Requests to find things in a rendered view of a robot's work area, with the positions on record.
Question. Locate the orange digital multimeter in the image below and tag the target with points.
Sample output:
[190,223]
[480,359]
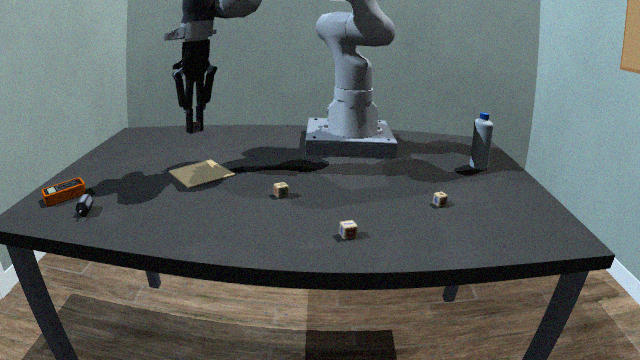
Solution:
[64,191]

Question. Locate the beige mat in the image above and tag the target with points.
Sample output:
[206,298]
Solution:
[201,173]

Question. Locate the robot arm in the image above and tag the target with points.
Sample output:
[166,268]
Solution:
[351,114]

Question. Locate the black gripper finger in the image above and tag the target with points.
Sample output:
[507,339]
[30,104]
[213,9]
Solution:
[186,103]
[202,98]

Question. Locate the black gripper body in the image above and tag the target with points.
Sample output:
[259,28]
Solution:
[193,53]

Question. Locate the grey bottle with blue cap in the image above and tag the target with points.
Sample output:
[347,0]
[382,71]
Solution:
[481,143]

